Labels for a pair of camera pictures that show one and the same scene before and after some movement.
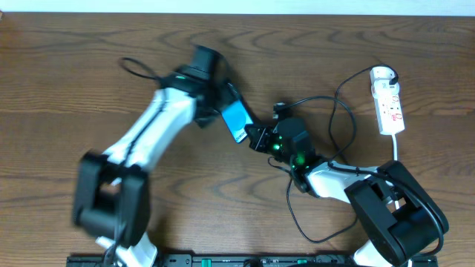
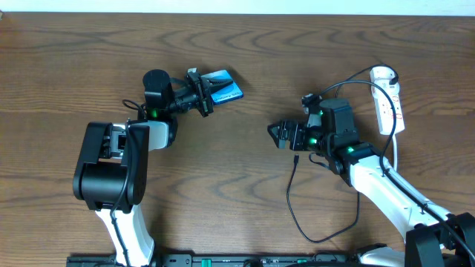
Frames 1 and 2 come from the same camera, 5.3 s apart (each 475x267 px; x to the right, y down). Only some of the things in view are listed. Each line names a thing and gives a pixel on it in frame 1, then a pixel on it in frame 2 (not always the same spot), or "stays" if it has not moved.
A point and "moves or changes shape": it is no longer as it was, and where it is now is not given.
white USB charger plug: x=380 y=78 stays
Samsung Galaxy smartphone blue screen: x=237 y=118 moves or changes shape
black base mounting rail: x=247 y=260 stays
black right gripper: x=260 y=137 to x=291 y=134
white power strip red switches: x=390 y=112 stays
